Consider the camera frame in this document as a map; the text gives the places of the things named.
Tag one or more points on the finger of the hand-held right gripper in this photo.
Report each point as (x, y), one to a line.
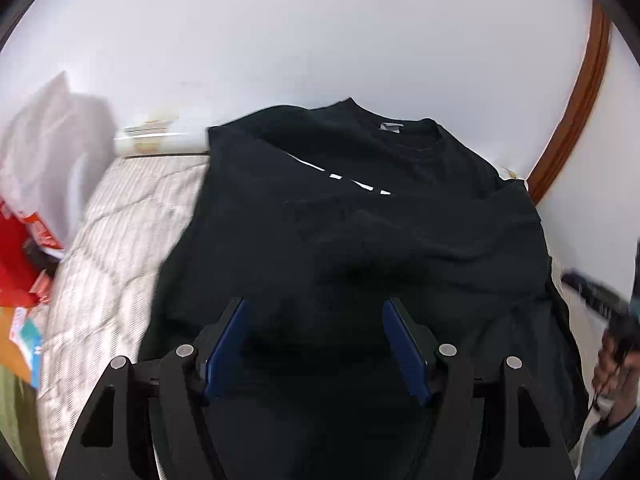
(590, 287)

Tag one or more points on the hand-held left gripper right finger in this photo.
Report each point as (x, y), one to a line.
(405, 350)

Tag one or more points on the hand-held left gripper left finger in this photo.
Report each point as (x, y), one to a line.
(227, 350)

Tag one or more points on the black t-shirt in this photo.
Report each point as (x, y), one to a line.
(350, 240)

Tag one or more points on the person's right forearm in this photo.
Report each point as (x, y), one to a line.
(612, 445)

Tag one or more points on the person's right hand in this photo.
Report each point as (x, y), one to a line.
(607, 365)

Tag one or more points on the striped quilted mattress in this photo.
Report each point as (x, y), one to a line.
(115, 270)

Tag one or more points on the brown wooden door trim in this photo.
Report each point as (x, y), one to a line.
(582, 95)

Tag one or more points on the white and blue booklet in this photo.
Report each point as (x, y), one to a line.
(27, 345)

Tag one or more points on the orange wooden table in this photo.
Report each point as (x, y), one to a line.
(11, 340)

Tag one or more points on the green cloth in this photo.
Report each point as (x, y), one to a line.
(17, 420)

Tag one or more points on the white plastic-wrapped bedding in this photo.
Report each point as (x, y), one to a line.
(160, 137)

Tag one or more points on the red shopping bag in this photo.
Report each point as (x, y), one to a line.
(15, 255)

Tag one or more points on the white plastic bag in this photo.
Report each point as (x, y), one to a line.
(45, 145)

